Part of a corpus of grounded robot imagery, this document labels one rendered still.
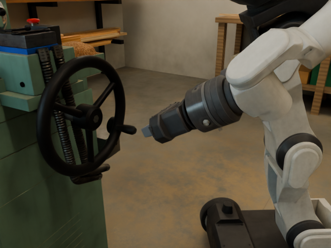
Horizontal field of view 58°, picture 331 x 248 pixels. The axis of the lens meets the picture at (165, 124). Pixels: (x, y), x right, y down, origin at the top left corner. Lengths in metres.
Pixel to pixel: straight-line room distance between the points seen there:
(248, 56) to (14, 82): 0.52
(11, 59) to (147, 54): 3.96
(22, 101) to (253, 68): 0.49
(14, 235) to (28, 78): 0.44
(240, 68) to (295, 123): 0.52
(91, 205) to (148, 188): 0.75
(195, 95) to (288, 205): 0.70
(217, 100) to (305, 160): 0.54
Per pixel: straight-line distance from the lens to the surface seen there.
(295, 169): 1.00
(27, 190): 0.92
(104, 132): 1.11
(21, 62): 0.73
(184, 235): 1.56
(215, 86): 0.52
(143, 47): 4.66
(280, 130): 0.97
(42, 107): 0.64
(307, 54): 0.51
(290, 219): 1.19
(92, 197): 1.15
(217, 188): 1.89
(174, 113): 0.55
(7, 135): 0.83
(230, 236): 1.31
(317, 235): 1.21
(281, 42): 0.49
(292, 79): 0.90
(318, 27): 0.52
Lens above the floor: 1.08
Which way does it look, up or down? 24 degrees down
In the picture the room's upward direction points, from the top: straight up
